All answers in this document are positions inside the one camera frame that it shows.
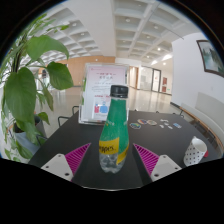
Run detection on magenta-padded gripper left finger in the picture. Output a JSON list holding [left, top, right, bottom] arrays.
[[39, 142, 93, 183]]

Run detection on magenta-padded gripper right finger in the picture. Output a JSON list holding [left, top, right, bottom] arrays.
[[131, 142, 183, 186]]

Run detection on green drink bottle black cap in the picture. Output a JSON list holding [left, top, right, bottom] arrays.
[[98, 84, 130, 175]]

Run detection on white dotted cup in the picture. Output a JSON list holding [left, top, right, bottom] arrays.
[[183, 135, 209, 167]]

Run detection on round dark multicoloured badge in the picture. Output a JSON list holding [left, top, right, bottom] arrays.
[[129, 122, 142, 130]]

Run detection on green potted plant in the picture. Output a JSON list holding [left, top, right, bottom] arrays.
[[0, 13, 74, 164]]

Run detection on clear acrylic sign stand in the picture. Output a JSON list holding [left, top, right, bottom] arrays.
[[78, 62, 130, 126]]

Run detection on dark-framed glass door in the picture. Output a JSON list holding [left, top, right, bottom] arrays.
[[150, 67, 163, 93]]

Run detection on dark-framed landscape painting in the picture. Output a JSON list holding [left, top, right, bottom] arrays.
[[196, 39, 224, 78]]

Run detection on ceiling lights group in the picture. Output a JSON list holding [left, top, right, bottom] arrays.
[[66, 16, 174, 66]]

